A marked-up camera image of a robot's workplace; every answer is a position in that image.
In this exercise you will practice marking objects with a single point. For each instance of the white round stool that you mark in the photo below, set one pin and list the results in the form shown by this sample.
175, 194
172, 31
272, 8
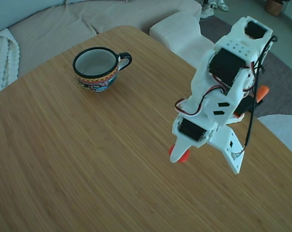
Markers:
285, 130

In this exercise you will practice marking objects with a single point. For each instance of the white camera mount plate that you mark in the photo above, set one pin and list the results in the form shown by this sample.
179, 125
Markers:
230, 149

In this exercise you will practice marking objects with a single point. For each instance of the orange and black clamp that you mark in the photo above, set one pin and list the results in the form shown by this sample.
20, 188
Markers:
264, 91

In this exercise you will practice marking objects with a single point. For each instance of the wicker basket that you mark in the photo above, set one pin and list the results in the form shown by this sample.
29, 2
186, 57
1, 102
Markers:
273, 7

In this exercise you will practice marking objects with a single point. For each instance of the red bottle cap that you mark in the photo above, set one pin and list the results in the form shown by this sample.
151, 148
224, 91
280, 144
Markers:
186, 158

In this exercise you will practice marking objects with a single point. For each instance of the white sneaker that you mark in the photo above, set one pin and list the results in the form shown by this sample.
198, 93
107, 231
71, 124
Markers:
221, 5
206, 12

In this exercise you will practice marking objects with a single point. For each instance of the grey rug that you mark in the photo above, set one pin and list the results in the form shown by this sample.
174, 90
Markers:
281, 79

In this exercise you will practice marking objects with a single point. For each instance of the beige sofa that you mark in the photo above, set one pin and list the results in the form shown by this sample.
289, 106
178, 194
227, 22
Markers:
51, 29

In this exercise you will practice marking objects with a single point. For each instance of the patterned ceramic cup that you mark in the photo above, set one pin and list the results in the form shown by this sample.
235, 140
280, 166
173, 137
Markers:
97, 83

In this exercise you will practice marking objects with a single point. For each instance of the white knitted blanket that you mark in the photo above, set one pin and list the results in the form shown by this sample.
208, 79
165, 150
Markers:
3, 60

